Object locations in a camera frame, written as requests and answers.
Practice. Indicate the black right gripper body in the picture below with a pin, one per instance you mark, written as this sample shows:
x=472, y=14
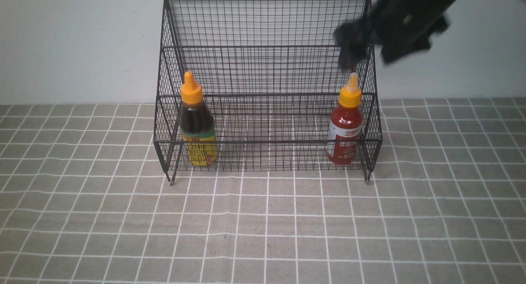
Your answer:
x=404, y=27

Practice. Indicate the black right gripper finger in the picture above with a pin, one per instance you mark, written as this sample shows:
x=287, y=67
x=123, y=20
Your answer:
x=353, y=38

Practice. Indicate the red chili sauce bottle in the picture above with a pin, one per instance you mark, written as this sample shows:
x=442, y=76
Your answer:
x=345, y=125

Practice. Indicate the dark soy sauce bottle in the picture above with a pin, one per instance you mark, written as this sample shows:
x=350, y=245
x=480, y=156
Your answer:
x=197, y=124

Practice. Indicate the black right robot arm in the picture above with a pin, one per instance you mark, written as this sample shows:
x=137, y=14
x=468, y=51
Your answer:
x=400, y=27

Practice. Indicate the grey checkered tablecloth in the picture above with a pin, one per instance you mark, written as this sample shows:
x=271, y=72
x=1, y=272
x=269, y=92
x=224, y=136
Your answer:
x=84, y=201

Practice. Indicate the black wire mesh shelf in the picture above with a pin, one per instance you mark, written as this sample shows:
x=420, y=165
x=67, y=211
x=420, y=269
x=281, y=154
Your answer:
x=270, y=78

